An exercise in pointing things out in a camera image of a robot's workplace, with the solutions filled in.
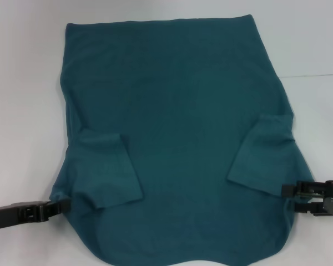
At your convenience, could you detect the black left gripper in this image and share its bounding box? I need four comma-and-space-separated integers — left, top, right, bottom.
0, 199, 72, 232

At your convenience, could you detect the teal blue shirt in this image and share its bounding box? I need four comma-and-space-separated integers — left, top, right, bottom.
49, 14, 314, 266

